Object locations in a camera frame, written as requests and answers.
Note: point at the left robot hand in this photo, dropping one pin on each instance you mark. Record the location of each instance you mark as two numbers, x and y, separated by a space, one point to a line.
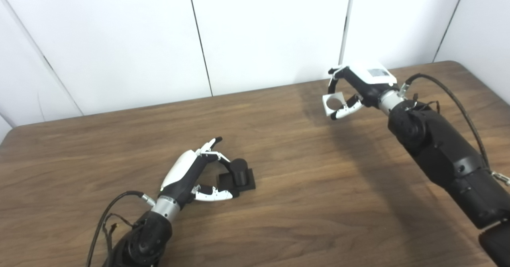
183 179

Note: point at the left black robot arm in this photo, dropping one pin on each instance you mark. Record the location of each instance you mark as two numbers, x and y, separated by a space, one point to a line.
143 239

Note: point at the white square piece with hole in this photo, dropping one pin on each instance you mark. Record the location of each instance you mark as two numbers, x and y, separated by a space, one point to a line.
327 108

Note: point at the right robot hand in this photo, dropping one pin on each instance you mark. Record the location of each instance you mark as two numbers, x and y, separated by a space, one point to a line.
370 85

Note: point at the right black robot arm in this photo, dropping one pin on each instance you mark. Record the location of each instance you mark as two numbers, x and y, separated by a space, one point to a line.
446 151

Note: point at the black peg with base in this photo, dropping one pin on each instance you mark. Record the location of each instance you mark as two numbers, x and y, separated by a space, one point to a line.
241 171

